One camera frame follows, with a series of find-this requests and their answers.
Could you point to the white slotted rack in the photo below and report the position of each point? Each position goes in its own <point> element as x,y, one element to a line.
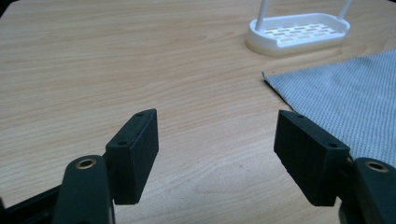
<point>297,31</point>

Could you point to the grey woven cloth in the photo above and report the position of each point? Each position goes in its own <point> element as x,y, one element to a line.
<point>345,102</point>

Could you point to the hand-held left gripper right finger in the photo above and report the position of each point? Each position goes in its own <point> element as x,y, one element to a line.
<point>311,161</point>

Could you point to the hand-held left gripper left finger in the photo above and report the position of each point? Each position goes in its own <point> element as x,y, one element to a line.
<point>132,161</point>

